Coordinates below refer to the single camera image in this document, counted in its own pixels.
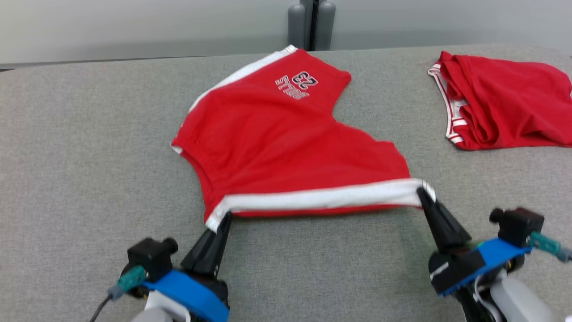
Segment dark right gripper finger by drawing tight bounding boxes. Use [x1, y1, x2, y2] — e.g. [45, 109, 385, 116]
[416, 187, 453, 253]
[424, 188, 473, 252]

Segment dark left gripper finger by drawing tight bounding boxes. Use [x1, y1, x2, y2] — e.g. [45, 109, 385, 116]
[180, 214, 225, 275]
[203, 211, 233, 280]

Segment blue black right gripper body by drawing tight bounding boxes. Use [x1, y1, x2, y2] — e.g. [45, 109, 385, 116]
[428, 236, 533, 322]

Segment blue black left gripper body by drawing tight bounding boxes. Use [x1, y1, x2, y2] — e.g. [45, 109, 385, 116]
[133, 267, 231, 322]

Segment red shorts with white stripes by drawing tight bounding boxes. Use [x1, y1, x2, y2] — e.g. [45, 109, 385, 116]
[171, 44, 437, 233]

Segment red white jersey shirt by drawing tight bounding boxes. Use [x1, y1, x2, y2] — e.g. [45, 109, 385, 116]
[428, 51, 572, 151]

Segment grey fabric covered surface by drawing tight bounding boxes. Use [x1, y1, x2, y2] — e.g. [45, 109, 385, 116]
[0, 43, 572, 322]

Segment left teal plug black cable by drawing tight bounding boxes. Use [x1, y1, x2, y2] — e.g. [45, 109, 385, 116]
[88, 265, 147, 322]

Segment teal plug black cable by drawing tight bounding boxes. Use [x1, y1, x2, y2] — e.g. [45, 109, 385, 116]
[88, 265, 147, 322]
[529, 231, 572, 263]

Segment right teal plug black cable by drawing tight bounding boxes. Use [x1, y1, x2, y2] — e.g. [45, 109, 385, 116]
[529, 231, 572, 263]

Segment grey partition post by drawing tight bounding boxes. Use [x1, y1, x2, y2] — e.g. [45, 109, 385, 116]
[288, 0, 336, 51]

